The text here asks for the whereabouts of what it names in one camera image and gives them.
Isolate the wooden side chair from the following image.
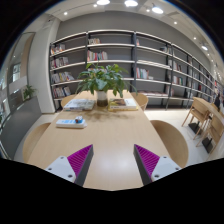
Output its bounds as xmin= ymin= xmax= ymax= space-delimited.
xmin=197 ymin=116 xmax=224 ymax=154

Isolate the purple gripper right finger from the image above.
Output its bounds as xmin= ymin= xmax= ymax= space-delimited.
xmin=133 ymin=144 xmax=181 ymax=185

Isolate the wooden side table right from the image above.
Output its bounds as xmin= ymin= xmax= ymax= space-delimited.
xmin=189 ymin=97 xmax=224 ymax=137

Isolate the yellow book stack right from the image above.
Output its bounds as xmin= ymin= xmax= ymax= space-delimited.
xmin=108 ymin=98 xmax=138 ymax=110

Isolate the wooden chair far right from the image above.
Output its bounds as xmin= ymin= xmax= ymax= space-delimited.
xmin=131 ymin=92 xmax=148 ymax=110

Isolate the small background plant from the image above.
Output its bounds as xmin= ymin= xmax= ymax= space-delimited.
xmin=23 ymin=85 xmax=36 ymax=100

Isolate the white power strip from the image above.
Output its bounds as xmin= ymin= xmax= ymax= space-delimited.
xmin=56 ymin=119 xmax=87 ymax=128

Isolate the wooden chair near left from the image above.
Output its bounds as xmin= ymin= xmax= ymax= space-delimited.
xmin=23 ymin=123 xmax=50 ymax=163

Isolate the large grey bookshelf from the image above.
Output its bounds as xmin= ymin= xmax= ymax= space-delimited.
xmin=49 ymin=29 xmax=215 ymax=108

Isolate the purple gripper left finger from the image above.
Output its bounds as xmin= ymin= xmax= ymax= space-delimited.
xmin=46 ymin=145 xmax=94 ymax=186

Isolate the white plant pot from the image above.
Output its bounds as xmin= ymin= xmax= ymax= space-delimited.
xmin=97 ymin=91 xmax=108 ymax=107

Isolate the green potted plant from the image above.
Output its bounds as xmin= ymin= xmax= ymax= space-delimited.
xmin=76 ymin=63 xmax=137 ymax=97

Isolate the wooden chair near right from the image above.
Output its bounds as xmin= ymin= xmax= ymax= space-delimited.
xmin=151 ymin=120 xmax=189 ymax=168

